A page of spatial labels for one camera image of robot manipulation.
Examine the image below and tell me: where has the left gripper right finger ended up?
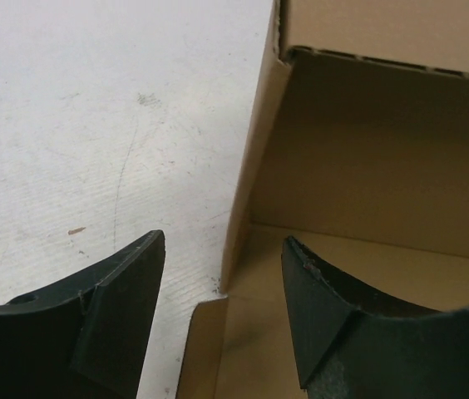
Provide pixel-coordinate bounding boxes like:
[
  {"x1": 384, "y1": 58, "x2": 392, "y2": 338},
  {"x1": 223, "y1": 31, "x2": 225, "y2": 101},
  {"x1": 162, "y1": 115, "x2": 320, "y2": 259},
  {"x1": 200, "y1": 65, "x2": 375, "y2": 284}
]
[{"x1": 281, "y1": 236, "x2": 469, "y2": 398}]

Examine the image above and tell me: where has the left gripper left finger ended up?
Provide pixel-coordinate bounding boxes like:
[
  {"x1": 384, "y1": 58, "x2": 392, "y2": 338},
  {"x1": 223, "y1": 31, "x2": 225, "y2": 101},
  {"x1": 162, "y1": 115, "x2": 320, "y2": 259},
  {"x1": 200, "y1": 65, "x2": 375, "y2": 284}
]
[{"x1": 0, "y1": 230, "x2": 165, "y2": 398}]

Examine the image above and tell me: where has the large brown cardboard box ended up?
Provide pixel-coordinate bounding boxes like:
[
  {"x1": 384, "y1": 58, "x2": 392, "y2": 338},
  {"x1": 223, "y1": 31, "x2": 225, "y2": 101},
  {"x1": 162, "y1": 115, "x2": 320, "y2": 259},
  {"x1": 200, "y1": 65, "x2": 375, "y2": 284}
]
[{"x1": 177, "y1": 1, "x2": 469, "y2": 398}]

